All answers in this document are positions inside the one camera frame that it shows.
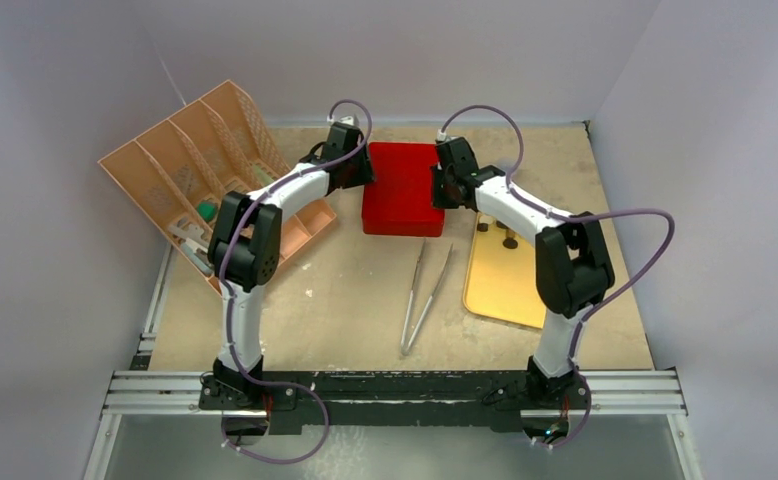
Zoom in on red box lid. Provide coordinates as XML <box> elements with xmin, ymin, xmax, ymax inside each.
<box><xmin>361</xmin><ymin>142</ymin><xmax>445</xmax><ymax>238</ymax></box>

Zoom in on metal slotted tongs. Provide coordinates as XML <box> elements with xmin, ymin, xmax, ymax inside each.
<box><xmin>399</xmin><ymin>239</ymin><xmax>454</xmax><ymax>357</ymax></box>

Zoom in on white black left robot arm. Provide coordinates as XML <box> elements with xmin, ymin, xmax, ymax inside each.
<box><xmin>208</xmin><ymin>117</ymin><xmax>375</xmax><ymax>409</ymax></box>

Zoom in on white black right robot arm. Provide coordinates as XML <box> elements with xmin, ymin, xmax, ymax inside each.
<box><xmin>431</xmin><ymin>133</ymin><xmax>615</xmax><ymax>407</ymax></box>

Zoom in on light green eraser box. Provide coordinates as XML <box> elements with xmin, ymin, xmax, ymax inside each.
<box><xmin>251</xmin><ymin>164</ymin><xmax>275</xmax><ymax>188</ymax></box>

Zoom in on yellow plastic tray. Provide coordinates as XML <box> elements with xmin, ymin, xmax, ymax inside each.
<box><xmin>462</xmin><ymin>214</ymin><xmax>546</xmax><ymax>329</ymax></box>

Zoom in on green block in organizer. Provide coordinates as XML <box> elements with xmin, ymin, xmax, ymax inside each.
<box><xmin>196</xmin><ymin>201</ymin><xmax>218</xmax><ymax>223</ymax></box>

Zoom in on peach plastic file organizer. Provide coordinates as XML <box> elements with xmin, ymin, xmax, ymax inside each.
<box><xmin>98</xmin><ymin>80</ymin><xmax>339</xmax><ymax>296</ymax></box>

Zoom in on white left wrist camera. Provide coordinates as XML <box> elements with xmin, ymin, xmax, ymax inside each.
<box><xmin>326</xmin><ymin>114</ymin><xmax>360</xmax><ymax>128</ymax></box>

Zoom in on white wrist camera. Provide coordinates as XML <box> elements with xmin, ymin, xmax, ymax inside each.
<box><xmin>326</xmin><ymin>114</ymin><xmax>360</xmax><ymax>128</ymax></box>
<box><xmin>435</xmin><ymin>130</ymin><xmax>454</xmax><ymax>143</ymax></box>

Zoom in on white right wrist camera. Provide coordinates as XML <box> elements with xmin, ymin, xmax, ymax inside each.
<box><xmin>435</xmin><ymin>130</ymin><xmax>454</xmax><ymax>143</ymax></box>

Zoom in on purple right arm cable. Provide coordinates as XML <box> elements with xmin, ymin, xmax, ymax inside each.
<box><xmin>438</xmin><ymin>104</ymin><xmax>676</xmax><ymax>452</ymax></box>

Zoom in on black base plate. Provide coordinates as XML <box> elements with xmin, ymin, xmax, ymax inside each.
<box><xmin>198</xmin><ymin>370</ymin><xmax>590</xmax><ymax>437</ymax></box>

